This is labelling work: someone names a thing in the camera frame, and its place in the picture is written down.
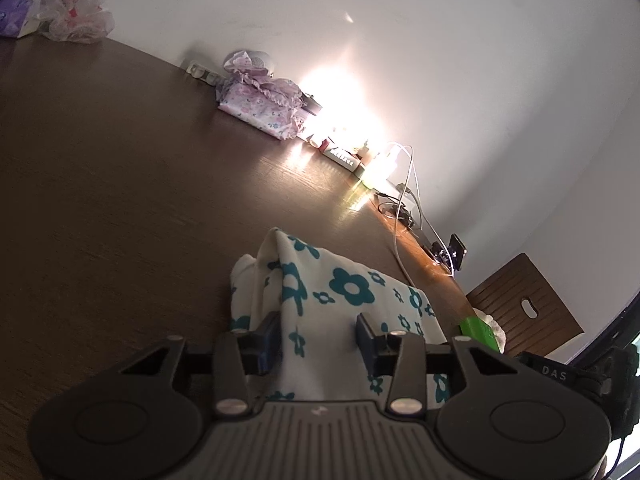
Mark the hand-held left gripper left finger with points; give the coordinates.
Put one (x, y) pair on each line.
(270, 342)

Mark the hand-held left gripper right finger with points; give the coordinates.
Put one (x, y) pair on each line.
(364, 342)

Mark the white blue-flower garment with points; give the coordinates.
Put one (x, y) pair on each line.
(350, 285)

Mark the wooden chair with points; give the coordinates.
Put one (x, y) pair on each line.
(550, 320)

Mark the bright green object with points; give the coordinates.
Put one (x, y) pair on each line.
(475, 332)

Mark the white fluffy cloth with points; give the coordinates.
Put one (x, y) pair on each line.
(497, 332)

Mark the black smartphone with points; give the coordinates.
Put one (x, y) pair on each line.
(457, 251)

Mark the pink floral ruffled garment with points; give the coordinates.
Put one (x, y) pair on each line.
(260, 107)

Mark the pink garment with purple trim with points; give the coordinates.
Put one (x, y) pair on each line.
(240, 62)

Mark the clear printed plastic bag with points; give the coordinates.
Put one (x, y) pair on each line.
(75, 17)

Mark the purple tissue pack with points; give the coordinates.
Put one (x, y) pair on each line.
(15, 17)

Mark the small boxes by wall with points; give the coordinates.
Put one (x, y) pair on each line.
(341, 157)

